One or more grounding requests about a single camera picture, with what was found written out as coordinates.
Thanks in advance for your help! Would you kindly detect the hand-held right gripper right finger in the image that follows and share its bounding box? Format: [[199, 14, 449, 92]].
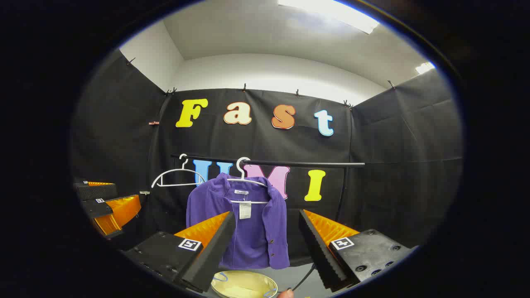
[[298, 209, 418, 290]]

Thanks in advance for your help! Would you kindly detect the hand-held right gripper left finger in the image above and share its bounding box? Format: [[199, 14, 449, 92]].
[[123, 210, 237, 294]]

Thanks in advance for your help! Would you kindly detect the purple button-up shirt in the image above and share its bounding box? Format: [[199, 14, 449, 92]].
[[186, 173, 290, 270]]

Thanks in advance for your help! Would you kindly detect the cream round laundry hamper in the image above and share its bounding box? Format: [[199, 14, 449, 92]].
[[211, 270, 279, 298]]

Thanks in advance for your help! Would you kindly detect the white plastic hanger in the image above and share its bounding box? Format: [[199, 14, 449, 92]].
[[151, 154, 207, 189], [226, 157, 270, 204]]

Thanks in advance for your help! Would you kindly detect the black backdrop cloth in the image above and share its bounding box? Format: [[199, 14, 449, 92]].
[[71, 49, 463, 267]]

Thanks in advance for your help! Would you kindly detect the row of black clips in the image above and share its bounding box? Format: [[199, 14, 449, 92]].
[[126, 57, 396, 109]]

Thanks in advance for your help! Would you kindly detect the long ceiling light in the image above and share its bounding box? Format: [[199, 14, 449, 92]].
[[277, 0, 380, 34]]

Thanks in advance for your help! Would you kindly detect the black cable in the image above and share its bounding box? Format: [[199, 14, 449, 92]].
[[289, 263, 318, 293]]

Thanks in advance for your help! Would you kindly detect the black clothes rail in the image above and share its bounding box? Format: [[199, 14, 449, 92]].
[[171, 154, 365, 222]]

